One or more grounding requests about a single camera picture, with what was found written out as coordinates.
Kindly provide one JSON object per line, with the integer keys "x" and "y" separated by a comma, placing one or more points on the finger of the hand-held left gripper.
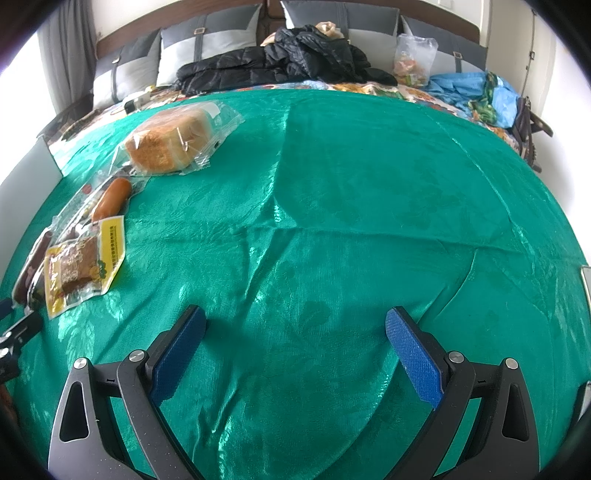
{"x": 5, "y": 308}
{"x": 21, "y": 331}

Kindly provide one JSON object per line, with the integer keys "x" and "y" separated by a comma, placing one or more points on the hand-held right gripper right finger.
{"x": 413, "y": 355}

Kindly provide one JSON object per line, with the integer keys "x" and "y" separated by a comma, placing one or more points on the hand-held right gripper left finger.
{"x": 180, "y": 355}

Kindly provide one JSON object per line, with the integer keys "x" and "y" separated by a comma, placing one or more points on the long clear dark-stick packet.
{"x": 32, "y": 263}

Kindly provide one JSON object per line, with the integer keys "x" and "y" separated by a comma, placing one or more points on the yellow dried tofu packet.
{"x": 74, "y": 267}

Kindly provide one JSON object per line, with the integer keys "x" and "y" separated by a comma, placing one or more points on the sausage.
{"x": 111, "y": 198}

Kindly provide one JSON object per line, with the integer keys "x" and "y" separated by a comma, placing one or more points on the green tablecloth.
{"x": 346, "y": 230}

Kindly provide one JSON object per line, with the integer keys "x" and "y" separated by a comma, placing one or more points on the grey flat bar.
{"x": 586, "y": 279}

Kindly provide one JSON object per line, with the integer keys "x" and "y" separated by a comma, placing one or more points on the bread loaf in clear packet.
{"x": 166, "y": 138}

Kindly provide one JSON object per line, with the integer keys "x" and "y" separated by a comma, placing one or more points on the dark bag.
{"x": 524, "y": 124}

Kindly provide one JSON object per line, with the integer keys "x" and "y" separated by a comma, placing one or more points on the grey and white pillow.
{"x": 124, "y": 69}
{"x": 360, "y": 23}
{"x": 452, "y": 50}
{"x": 207, "y": 41}

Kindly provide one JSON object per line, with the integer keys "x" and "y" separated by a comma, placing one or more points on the grey curtain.
{"x": 69, "y": 46}

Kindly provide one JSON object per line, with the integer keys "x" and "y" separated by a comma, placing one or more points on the blue cloth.
{"x": 452, "y": 87}

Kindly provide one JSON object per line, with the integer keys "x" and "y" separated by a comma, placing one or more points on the clear plastic bag of food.
{"x": 413, "y": 60}

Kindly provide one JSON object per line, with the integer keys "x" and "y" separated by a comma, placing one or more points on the black puffer jacket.
{"x": 258, "y": 64}

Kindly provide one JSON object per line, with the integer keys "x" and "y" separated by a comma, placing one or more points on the tan fur garment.
{"x": 330, "y": 28}

